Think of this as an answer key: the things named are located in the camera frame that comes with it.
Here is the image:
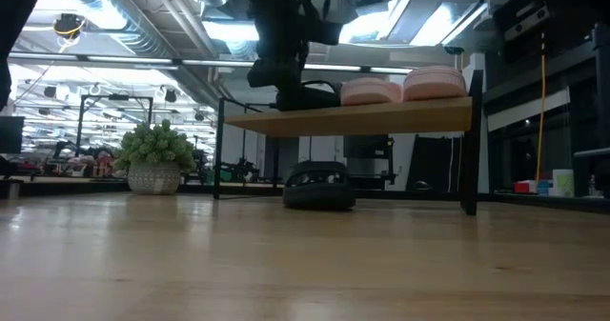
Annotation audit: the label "green white container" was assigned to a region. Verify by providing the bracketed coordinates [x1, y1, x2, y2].
[552, 169, 576, 197]

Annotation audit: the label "wooden shelf black metal legs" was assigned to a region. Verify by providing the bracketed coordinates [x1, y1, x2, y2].
[213, 69, 485, 216]

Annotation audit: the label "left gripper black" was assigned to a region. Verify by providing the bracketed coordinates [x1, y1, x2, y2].
[246, 56, 306, 104]

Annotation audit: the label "black aluminium table frame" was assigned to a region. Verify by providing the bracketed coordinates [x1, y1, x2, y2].
[0, 175, 610, 215]

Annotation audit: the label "round green plant patterned pot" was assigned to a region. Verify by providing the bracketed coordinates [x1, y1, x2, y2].
[112, 118, 197, 196]

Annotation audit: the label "yellow hanging cable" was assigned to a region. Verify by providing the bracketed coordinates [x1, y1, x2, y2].
[535, 30, 547, 184]

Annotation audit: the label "black rubber slide sandal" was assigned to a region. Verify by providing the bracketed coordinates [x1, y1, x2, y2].
[282, 160, 357, 212]
[274, 85, 342, 112]

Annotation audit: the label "pink rubber slide sandal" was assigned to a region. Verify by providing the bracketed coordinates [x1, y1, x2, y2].
[339, 76, 405, 107]
[402, 65, 468, 103]

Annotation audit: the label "black background rig frame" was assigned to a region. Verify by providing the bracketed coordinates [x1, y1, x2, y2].
[78, 93, 154, 146]

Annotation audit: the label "silver ceiling duct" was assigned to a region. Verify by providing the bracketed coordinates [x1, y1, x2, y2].
[47, 0, 168, 56]

